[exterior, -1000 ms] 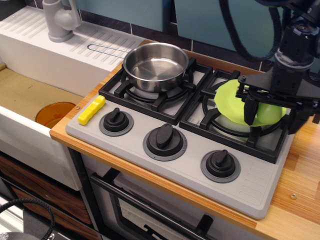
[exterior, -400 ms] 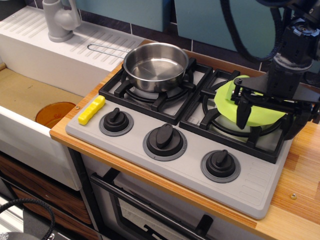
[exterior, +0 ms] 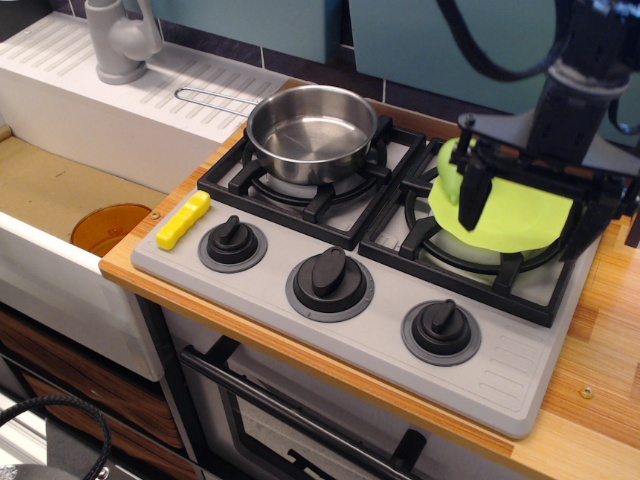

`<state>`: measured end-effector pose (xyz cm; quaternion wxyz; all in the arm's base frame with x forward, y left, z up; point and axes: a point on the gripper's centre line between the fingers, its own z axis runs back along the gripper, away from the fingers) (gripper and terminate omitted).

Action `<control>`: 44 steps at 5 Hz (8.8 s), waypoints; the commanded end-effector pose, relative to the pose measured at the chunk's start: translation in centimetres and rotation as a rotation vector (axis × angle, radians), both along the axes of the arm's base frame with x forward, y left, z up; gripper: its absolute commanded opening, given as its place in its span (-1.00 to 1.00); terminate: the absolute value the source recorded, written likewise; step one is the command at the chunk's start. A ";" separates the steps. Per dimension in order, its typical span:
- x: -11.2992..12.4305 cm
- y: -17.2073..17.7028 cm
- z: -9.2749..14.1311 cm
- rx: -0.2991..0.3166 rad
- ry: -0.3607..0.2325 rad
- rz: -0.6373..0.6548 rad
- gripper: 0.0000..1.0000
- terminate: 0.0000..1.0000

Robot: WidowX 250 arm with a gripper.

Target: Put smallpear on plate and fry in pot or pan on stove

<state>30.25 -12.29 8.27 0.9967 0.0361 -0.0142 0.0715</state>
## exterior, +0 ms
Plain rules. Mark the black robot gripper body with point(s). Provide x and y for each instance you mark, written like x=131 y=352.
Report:
x=554 y=147

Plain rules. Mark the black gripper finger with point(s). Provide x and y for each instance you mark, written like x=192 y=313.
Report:
x=596 y=215
x=474 y=192

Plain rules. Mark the small green toy pear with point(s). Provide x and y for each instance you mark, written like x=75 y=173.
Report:
x=450 y=179

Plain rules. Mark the yellow toy fry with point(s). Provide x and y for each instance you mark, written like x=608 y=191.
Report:
x=179 y=223

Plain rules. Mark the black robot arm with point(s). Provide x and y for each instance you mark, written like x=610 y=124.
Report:
x=597 y=39

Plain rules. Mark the light green plastic plate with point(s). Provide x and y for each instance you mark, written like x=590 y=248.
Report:
x=515 y=218

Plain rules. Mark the black right stove knob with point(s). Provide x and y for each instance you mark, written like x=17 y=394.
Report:
x=441 y=333

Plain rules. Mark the black stove knob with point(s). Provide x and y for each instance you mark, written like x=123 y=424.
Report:
x=441 y=333
x=330 y=287
x=232 y=247

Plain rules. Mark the stainless steel pot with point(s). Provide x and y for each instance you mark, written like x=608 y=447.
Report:
x=305 y=135

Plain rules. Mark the grey toy stove top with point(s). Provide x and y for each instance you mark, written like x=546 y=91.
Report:
x=372 y=271

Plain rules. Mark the black middle stove knob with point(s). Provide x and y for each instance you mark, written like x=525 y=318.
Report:
x=330 y=287

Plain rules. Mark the black left stove knob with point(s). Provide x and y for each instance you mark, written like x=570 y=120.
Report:
x=232 y=247

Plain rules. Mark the black right burner grate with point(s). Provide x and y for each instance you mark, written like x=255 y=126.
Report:
x=415 y=240

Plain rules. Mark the black burner grate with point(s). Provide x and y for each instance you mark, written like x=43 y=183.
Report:
x=337 y=213
x=415 y=240

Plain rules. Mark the black left burner grate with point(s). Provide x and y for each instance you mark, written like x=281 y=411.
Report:
x=337 y=213

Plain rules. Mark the grey toy faucet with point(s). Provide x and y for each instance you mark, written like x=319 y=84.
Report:
x=122 y=45

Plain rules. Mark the orange translucent plastic bowl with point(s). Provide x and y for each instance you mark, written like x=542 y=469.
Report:
x=101 y=230

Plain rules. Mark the white toy sink unit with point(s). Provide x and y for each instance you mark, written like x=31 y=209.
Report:
x=71 y=144

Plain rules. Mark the wooden drawer front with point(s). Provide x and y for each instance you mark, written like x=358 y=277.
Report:
x=144 y=433

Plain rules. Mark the teal left wall cabinet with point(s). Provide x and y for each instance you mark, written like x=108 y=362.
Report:
x=310 y=30

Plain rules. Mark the oven door with black handle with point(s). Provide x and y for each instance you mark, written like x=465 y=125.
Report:
x=281 y=424

